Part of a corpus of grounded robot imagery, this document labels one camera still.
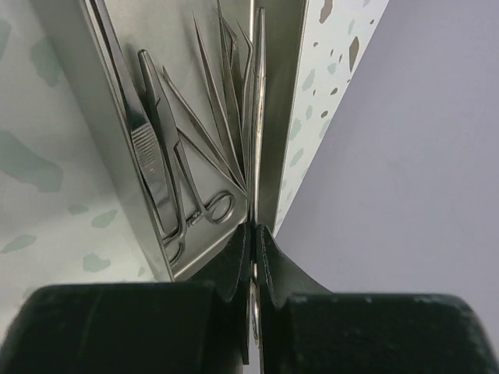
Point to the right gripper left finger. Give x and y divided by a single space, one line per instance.
200 325

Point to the thin dark tweezers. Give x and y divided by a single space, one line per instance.
235 91

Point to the thin steel tweezers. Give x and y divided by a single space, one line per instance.
201 97

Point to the metal instrument tray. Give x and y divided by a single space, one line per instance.
157 26

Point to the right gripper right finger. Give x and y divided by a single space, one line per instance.
305 328

